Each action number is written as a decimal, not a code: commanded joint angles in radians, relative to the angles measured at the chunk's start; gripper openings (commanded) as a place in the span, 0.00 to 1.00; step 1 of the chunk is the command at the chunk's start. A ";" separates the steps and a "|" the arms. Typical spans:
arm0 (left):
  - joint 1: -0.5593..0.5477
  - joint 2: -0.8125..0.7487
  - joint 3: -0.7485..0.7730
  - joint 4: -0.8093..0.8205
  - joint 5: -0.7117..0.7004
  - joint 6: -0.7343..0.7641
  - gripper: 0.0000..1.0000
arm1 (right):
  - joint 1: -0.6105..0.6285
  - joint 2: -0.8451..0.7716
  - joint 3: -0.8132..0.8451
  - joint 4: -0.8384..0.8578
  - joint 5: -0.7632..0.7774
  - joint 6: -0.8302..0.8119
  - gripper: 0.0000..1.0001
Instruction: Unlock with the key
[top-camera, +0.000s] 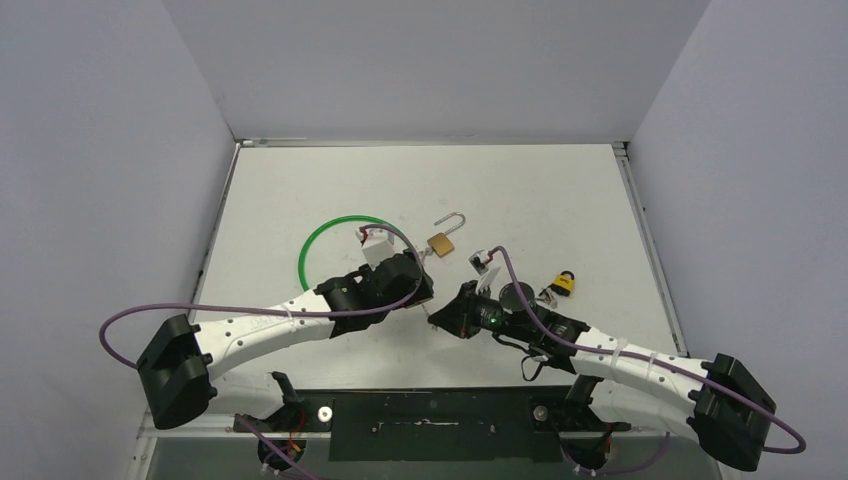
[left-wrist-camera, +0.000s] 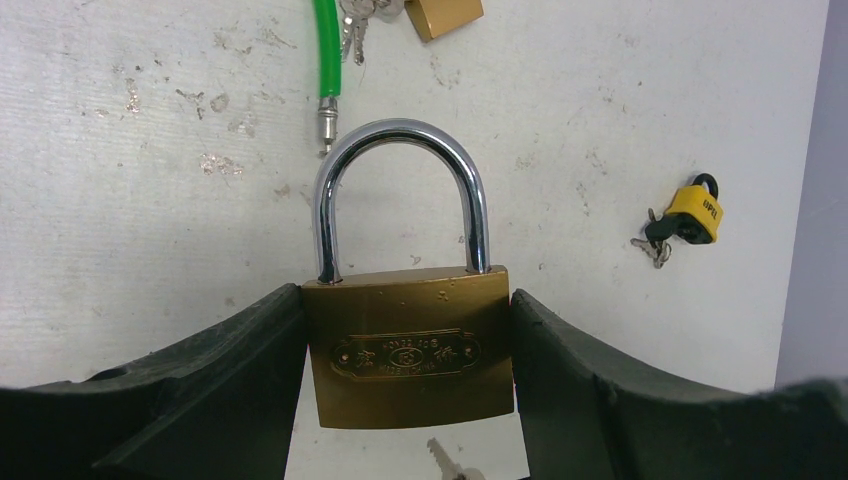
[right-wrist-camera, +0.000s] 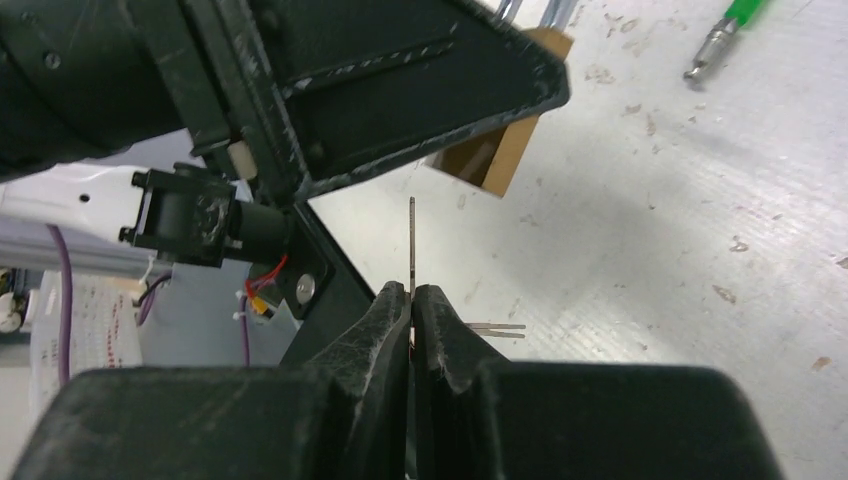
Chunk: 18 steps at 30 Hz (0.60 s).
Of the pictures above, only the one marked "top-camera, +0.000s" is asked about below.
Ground brass padlock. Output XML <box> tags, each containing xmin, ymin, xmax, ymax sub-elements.
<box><xmin>404</xmin><ymin>299</ymin><xmax>430</xmax><ymax>316</ymax></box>
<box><xmin>424</xmin><ymin>212</ymin><xmax>466</xmax><ymax>258</ymax></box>

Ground yellow padlock keys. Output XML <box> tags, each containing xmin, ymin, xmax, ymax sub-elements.
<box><xmin>536</xmin><ymin>288</ymin><xmax>558</xmax><ymax>309</ymax></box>

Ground yellow black padlock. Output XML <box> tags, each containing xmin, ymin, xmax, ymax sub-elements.
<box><xmin>549</xmin><ymin>270</ymin><xmax>576</xmax><ymax>297</ymax></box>

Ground green cable lock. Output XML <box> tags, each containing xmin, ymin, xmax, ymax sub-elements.
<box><xmin>297</xmin><ymin>214</ymin><xmax>409</xmax><ymax>293</ymax></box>

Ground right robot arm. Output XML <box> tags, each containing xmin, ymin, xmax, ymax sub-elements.
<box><xmin>428</xmin><ymin>281</ymin><xmax>776</xmax><ymax>472</ymax></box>

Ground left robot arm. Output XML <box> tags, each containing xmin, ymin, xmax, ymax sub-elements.
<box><xmin>136</xmin><ymin>253</ymin><xmax>433</xmax><ymax>431</ymax></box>

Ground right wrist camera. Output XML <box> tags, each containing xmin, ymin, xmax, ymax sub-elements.
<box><xmin>469</xmin><ymin>250</ymin><xmax>501</xmax><ymax>296</ymax></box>

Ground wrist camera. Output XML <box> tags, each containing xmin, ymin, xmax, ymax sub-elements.
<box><xmin>469</xmin><ymin>250</ymin><xmax>501</xmax><ymax>296</ymax></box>
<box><xmin>356</xmin><ymin>228</ymin><xmax>396</xmax><ymax>270</ymax></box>

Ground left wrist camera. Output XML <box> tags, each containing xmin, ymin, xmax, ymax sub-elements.
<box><xmin>356</xmin><ymin>228</ymin><xmax>396</xmax><ymax>270</ymax></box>

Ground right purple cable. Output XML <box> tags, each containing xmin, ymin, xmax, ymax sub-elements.
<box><xmin>486</xmin><ymin>246</ymin><xmax>808</xmax><ymax>456</ymax></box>

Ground black base frame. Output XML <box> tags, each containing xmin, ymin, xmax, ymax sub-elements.
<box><xmin>232</xmin><ymin>380</ymin><xmax>634</xmax><ymax>475</ymax></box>

